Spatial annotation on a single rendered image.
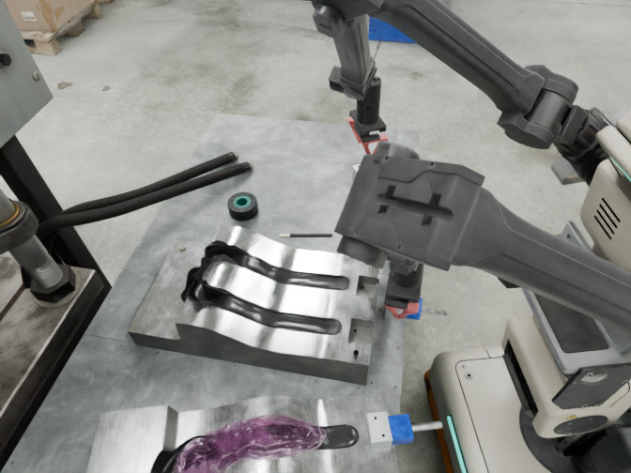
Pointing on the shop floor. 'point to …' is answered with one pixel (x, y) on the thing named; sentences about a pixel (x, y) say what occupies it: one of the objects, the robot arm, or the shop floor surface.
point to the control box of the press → (11, 57)
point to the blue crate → (380, 31)
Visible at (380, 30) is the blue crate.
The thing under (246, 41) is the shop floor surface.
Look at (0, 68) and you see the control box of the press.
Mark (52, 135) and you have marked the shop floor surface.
